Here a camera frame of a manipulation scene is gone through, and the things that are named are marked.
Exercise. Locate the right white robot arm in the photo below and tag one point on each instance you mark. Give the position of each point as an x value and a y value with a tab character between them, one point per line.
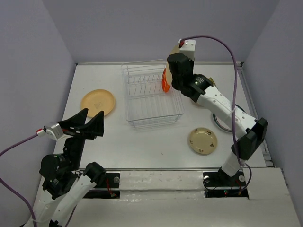
248	132

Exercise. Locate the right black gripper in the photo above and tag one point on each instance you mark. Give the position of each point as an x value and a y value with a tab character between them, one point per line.
191	64

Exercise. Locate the white plate with green rim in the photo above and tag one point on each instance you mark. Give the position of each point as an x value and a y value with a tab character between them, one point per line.
220	120

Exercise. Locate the small cream plate with flowers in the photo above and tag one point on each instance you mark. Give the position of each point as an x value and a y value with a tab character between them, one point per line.
203	141

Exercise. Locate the yellow green bamboo-pattern plate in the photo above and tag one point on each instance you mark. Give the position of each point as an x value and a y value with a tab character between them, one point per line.
199	85

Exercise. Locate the orange round plate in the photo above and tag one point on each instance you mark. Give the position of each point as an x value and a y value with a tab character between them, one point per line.
165	86

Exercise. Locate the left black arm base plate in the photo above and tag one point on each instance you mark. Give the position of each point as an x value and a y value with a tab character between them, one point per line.
108	189

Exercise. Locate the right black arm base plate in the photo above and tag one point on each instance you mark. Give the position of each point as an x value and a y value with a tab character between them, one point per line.
217	185

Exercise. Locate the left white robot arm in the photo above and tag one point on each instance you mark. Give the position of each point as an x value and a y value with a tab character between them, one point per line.
62	188

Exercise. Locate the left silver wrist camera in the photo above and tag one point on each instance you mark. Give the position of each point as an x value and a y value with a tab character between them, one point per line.
54	131

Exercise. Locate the white wire dish rack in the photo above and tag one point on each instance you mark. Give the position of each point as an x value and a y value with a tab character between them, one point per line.
146	104

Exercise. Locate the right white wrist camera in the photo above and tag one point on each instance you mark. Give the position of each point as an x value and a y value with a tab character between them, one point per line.
187	48

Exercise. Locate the cream plate with leaf pattern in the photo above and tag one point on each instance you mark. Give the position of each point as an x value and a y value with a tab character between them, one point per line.
170	63

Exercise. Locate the plain yellow round plate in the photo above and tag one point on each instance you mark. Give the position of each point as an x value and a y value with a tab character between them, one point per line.
98	100

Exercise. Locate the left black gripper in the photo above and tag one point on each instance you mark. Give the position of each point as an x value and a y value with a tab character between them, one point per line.
91	129

